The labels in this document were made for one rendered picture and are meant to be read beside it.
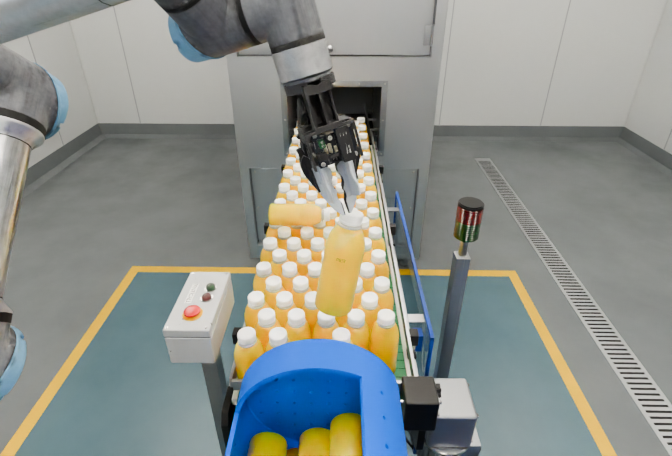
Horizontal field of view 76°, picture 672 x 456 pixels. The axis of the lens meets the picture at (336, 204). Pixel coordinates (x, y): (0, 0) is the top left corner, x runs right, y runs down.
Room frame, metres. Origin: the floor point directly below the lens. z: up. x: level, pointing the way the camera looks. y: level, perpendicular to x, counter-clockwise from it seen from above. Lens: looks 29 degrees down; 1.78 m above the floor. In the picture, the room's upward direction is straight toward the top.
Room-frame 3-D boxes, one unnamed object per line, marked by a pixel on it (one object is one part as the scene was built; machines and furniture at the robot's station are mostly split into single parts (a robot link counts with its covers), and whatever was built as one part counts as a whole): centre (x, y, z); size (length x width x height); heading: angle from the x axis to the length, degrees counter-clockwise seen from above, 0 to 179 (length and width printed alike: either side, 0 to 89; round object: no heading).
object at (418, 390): (0.59, -0.17, 0.95); 0.10 x 0.07 x 0.10; 89
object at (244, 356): (0.67, 0.19, 0.98); 0.07 x 0.07 x 0.17
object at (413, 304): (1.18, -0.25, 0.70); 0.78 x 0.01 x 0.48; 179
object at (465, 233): (0.93, -0.34, 1.18); 0.06 x 0.06 x 0.05
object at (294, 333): (0.73, 0.09, 0.98); 0.07 x 0.07 x 0.17
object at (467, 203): (0.93, -0.34, 1.18); 0.06 x 0.06 x 0.16
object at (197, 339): (0.76, 0.32, 1.05); 0.20 x 0.10 x 0.10; 179
